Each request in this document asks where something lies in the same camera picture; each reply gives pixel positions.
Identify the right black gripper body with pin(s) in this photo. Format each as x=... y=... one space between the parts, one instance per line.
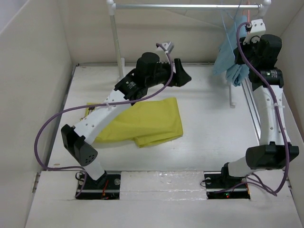
x=249 y=50

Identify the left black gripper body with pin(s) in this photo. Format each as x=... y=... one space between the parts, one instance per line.
x=164 y=73

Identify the blue wire clothes hanger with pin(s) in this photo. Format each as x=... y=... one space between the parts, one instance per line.
x=226 y=26

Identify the yellow-green trousers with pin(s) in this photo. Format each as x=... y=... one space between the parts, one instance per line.
x=147 y=123

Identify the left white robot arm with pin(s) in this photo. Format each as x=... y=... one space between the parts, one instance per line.
x=149 y=72

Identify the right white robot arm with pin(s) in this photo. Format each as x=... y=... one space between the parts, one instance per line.
x=275 y=150

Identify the pink clothes hanger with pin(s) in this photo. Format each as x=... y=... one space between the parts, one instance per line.
x=247 y=12

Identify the light blue hanging garment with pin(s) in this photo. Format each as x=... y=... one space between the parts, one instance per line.
x=225 y=61

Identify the white clothes rack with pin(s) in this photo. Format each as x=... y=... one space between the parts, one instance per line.
x=112 y=7

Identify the white foam block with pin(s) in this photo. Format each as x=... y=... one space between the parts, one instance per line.
x=162 y=185

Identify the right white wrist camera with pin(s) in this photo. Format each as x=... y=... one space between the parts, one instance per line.
x=256 y=29

